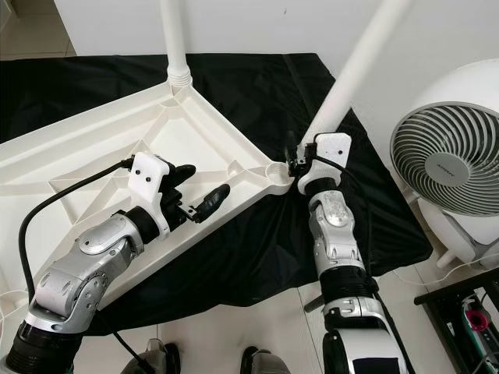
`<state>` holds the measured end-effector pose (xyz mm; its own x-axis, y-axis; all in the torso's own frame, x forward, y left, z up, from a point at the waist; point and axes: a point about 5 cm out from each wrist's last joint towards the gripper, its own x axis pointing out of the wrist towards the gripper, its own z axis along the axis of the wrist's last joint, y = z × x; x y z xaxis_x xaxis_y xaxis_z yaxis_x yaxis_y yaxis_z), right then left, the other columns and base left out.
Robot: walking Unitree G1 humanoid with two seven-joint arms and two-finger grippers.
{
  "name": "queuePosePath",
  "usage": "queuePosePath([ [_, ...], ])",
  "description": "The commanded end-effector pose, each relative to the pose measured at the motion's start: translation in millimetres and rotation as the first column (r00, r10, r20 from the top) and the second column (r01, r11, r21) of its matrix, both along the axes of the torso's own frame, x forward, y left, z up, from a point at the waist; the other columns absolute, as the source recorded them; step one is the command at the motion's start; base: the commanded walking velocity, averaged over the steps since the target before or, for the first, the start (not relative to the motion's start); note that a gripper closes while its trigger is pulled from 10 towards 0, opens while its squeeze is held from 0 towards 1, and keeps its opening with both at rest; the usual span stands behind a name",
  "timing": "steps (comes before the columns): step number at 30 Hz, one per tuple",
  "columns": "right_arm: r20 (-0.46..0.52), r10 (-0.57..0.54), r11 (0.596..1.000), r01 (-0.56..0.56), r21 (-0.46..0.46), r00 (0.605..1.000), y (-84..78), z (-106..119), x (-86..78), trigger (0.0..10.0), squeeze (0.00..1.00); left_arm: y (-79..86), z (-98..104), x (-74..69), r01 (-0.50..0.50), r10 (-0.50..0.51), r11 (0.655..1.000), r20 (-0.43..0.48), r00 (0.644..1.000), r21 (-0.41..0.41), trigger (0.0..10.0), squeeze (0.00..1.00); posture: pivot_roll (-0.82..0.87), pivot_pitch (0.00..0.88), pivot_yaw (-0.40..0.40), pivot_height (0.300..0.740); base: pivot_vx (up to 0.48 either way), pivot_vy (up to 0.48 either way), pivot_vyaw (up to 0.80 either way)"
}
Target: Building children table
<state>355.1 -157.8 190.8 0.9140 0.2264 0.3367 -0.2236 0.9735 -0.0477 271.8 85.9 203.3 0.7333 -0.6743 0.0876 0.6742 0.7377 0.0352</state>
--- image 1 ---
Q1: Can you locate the grey robot foot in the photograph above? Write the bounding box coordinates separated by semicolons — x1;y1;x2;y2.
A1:
133;341;180;374
242;348;293;374

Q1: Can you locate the black metal table leg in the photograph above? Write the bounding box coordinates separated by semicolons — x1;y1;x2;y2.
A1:
304;295;328;312

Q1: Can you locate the grey left robot foot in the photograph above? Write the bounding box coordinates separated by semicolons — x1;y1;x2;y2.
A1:
133;341;180;374

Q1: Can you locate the black tablecloth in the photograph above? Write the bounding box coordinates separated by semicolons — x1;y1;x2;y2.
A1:
0;53;434;336

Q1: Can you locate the grey right robot foot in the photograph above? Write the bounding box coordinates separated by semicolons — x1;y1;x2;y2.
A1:
242;348;293;374

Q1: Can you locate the white plastic table top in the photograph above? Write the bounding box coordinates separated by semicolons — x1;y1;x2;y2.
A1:
0;80;297;344

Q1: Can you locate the black shelf rack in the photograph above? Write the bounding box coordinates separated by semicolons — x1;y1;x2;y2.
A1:
413;288;499;374

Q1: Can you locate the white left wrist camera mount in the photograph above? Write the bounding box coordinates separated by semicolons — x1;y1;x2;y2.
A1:
131;152;174;235

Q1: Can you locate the pink hair dryer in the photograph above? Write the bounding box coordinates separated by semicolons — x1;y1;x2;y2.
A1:
464;312;492;333

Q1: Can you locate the white round fan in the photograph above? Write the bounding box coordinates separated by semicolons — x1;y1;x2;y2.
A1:
390;58;499;270

